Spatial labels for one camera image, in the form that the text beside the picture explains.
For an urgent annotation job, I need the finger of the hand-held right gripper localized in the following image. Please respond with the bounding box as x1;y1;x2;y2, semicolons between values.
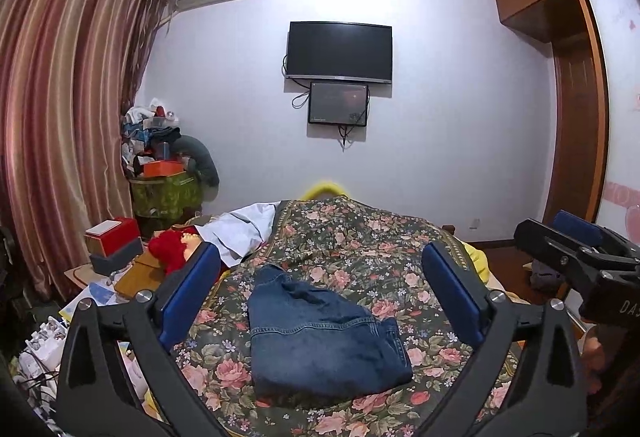
552;210;640;264
514;218;608;290

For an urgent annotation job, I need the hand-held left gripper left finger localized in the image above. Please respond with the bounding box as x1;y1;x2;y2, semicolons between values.
54;243;228;437

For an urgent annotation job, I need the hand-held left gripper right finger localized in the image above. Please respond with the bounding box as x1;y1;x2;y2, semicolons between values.
414;241;588;437

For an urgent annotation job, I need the blue denim jacket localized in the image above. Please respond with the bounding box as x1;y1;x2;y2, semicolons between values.
247;263;415;399

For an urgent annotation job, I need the pile of clothes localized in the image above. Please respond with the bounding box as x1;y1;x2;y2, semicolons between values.
120;99;183;178

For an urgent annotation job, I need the person's right hand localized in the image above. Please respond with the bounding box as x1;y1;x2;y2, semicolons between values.
584;334;608;395

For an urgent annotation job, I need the grey backpack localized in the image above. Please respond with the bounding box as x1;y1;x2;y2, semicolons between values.
530;257;568;293

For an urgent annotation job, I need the red plush toy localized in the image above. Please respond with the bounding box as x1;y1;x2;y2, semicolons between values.
147;225;223;278

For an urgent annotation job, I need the brown cardboard box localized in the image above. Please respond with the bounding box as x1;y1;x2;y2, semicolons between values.
114;251;168;299

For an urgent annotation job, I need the white cloth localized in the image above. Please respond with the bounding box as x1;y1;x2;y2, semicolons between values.
195;201;281;268

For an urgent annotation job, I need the dark grey box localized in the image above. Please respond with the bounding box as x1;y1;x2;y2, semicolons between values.
90;237;146;277

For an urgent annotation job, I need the red box with white lid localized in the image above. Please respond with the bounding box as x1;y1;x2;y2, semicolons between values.
84;216;142;258

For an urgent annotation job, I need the green floral box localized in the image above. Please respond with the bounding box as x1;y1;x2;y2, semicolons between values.
130;172;203;220

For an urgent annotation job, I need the floral blanket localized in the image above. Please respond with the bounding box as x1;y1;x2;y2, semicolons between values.
170;197;526;437

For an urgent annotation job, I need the orange box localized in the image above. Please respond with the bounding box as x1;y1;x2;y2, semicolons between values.
142;159;183;178

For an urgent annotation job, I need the grey plush pillow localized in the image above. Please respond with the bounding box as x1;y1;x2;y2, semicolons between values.
172;135;221;188

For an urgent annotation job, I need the white sliding wardrobe door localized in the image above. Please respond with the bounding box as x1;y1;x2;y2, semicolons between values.
585;0;640;238

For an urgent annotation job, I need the pile of papers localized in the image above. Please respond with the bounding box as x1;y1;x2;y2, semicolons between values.
10;277;161;418

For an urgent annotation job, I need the yellow bed sheet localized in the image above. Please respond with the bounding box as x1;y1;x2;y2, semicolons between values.
300;181;490;285

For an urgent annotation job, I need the striped curtain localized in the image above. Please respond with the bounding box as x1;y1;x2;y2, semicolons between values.
0;0;168;303

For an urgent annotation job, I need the black monitor cable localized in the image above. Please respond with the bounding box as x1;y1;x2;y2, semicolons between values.
339;124;362;152

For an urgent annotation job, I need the small wall monitor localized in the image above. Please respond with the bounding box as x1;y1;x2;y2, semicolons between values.
307;81;370;126

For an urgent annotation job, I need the large wall television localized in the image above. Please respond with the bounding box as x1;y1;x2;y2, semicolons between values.
284;21;393;85

